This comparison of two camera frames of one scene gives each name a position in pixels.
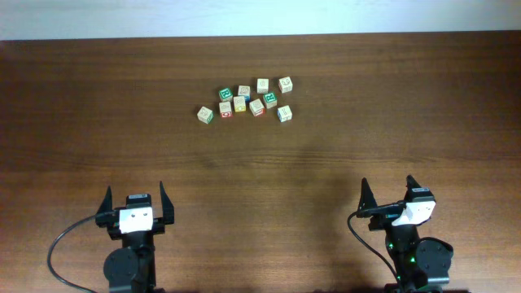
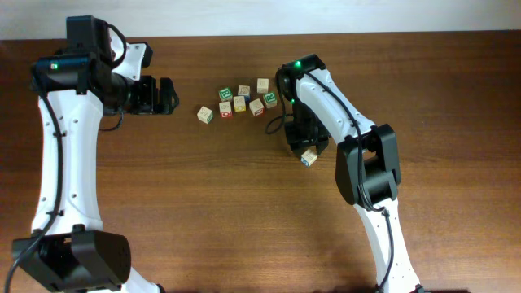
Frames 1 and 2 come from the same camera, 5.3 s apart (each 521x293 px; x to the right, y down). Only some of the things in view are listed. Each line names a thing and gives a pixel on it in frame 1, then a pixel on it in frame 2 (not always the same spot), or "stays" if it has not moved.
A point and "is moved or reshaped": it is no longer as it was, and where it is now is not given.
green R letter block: x=225 y=94 stays
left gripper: x=105 y=220 → x=150 y=103
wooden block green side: x=205 y=115 stays
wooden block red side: x=226 y=114 is moved or reshaped
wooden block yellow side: x=239 y=103 stays
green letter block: x=270 y=100 stays
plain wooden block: x=262 y=85 stays
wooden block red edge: x=257 y=107 stays
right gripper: x=381 y=218 → x=317 y=138
